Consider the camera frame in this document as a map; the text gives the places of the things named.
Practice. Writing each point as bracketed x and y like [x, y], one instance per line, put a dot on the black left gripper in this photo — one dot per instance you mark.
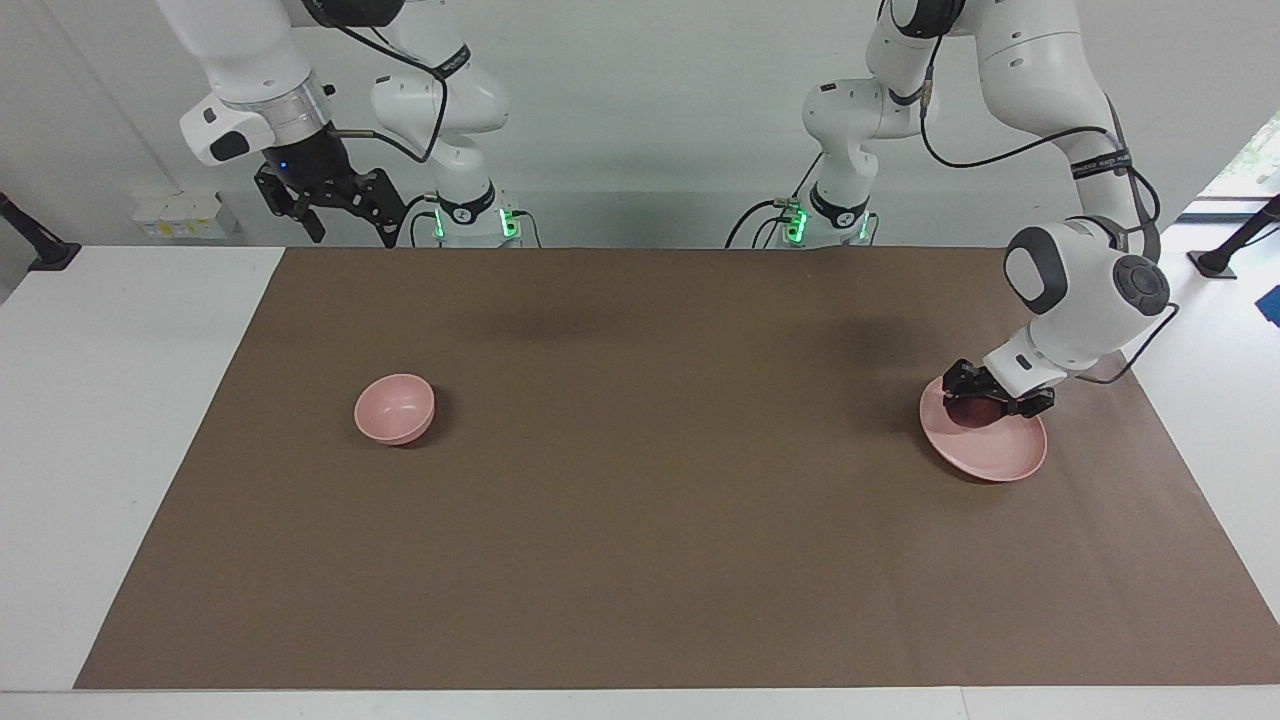
[982, 382]

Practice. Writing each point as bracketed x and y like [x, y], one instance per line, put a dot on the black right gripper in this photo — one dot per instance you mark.
[310, 170]

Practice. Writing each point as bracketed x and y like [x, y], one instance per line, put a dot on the dark red apple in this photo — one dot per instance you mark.
[975, 413]

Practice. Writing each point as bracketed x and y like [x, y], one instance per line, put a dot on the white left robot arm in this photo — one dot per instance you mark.
[1030, 60]

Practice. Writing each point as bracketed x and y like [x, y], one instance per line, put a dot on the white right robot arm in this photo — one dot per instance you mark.
[250, 50]

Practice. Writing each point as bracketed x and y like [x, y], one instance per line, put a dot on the pink plate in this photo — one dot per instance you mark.
[990, 455]

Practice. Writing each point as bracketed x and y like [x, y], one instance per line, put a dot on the pink bowl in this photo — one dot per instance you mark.
[395, 408]

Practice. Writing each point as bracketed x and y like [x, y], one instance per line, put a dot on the black stand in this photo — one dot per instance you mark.
[45, 252]
[1225, 260]

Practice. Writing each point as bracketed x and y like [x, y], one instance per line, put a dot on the blue object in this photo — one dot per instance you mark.
[1272, 306]

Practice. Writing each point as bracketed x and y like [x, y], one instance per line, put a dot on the brown table mat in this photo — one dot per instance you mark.
[650, 520]

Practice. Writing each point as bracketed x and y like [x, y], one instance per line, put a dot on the white wall socket box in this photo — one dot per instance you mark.
[185, 215]

